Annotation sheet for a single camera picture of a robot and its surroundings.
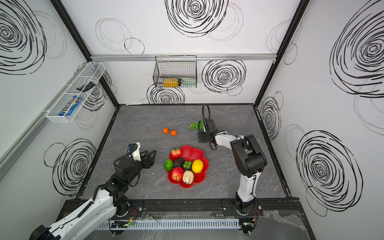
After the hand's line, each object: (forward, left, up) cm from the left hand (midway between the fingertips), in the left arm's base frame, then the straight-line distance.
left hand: (153, 151), depth 81 cm
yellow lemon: (-5, -25, -7) cm, 26 cm away
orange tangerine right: (+20, -8, -11) cm, 24 cm away
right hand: (+18, -28, -10) cm, 35 cm away
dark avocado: (-3, -14, -7) cm, 16 cm away
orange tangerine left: (+20, -2, -10) cm, 23 cm away
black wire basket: (+50, -11, +18) cm, 54 cm away
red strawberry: (+3, -12, -5) cm, 13 cm away
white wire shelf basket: (+41, +43, +21) cm, 63 cm away
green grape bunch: (+26, -22, -11) cm, 36 cm away
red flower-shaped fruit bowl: (+4, -20, -10) cm, 23 cm away
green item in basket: (+36, -18, +19) cm, 44 cm away
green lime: (-6, -9, -5) cm, 12 cm away
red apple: (-10, -14, -5) cm, 18 cm away
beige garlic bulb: (-12, -20, -5) cm, 24 cm away
